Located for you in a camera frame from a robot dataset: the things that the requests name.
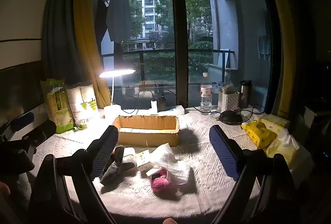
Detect grey curtain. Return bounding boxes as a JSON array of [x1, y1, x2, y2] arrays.
[[42, 0, 78, 86]]

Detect balcony railing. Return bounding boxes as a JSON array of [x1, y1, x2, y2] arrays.
[[102, 49, 236, 80]]

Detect white perforated basket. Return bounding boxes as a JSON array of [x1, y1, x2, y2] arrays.
[[218, 91, 241, 113]]

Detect small cartoon card packet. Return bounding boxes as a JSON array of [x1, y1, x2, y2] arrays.
[[136, 150, 154, 172]]

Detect black charger cable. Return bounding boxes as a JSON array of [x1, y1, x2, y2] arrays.
[[121, 89, 166, 114]]

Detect white power strip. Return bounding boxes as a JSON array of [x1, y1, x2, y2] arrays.
[[165, 106, 186, 115]]

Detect black power adapter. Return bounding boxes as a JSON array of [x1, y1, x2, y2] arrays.
[[158, 95, 167, 112]]

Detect steel thermos flask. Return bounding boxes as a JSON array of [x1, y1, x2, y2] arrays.
[[239, 80, 253, 109]]

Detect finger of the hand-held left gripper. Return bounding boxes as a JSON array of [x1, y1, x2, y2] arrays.
[[16, 120, 57, 148], [0, 112, 35, 137]]

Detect pink fluffy sock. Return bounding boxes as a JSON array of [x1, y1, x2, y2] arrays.
[[151, 167, 170, 194]]

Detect yellow curtain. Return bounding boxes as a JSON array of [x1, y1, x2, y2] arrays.
[[254, 0, 296, 116], [74, 0, 112, 109]]

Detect green paper cup pack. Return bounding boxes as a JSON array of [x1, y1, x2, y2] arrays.
[[40, 79, 76, 135]]

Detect grey socks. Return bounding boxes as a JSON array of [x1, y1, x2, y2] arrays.
[[100, 145, 137, 186]]

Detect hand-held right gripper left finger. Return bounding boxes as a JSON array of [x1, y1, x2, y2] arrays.
[[28, 125, 119, 224]]

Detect white desk lamp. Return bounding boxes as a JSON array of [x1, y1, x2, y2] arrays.
[[99, 68, 137, 119]]

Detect pale yellow tissue pack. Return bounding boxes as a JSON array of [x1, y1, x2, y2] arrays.
[[259, 114, 290, 129], [264, 128, 301, 171]]

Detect white paper cup pack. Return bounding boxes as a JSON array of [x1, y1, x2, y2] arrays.
[[66, 81, 100, 131]]

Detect hanging grey garment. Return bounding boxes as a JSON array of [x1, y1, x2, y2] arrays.
[[106, 0, 133, 43]]

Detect black round device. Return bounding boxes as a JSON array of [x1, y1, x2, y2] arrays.
[[219, 110, 244, 125]]

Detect hanging dark garment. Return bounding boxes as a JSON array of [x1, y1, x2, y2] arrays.
[[95, 0, 108, 42]]

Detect person's left hand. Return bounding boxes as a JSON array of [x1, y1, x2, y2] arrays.
[[0, 182, 11, 197]]

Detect cardboard box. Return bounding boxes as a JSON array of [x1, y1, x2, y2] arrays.
[[112, 115, 180, 147]]

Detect white textured tablecloth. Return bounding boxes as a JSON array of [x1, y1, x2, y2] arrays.
[[33, 107, 312, 215]]

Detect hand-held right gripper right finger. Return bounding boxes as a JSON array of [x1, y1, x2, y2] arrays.
[[209, 124, 304, 224]]

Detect packets in basket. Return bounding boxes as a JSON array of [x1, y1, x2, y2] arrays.
[[211, 81, 234, 94]]

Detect black device cable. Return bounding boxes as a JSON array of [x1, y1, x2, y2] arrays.
[[185, 103, 265, 116]]

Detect clear water bottle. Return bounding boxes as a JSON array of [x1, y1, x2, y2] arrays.
[[200, 72, 213, 115]]

